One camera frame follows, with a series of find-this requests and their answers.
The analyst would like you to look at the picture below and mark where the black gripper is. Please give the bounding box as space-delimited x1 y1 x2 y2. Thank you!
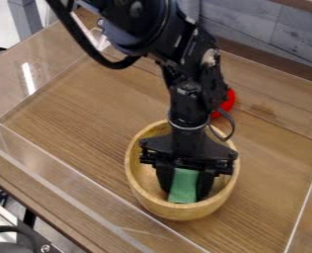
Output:
139 121 238 201

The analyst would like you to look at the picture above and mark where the green rectangular stick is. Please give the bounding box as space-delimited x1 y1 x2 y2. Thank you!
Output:
167 168 198 204

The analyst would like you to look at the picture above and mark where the brown wooden bowl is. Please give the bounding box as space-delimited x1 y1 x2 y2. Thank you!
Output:
124 120 240 221

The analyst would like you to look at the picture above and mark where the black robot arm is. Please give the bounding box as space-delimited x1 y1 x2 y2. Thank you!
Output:
84 0 238 204

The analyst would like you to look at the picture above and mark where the red toy strawberry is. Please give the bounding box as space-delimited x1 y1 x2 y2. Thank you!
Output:
210 89 236 119

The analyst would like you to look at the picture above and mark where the black device at corner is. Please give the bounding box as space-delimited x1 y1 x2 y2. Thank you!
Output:
0 225 63 253

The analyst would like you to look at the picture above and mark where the clear acrylic front wall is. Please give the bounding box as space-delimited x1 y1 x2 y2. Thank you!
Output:
0 125 208 253

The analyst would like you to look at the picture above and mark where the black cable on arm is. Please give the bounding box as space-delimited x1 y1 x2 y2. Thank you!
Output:
44 0 143 70

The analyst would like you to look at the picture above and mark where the clear acrylic corner bracket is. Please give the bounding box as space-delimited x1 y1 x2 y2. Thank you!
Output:
71 15 111 51

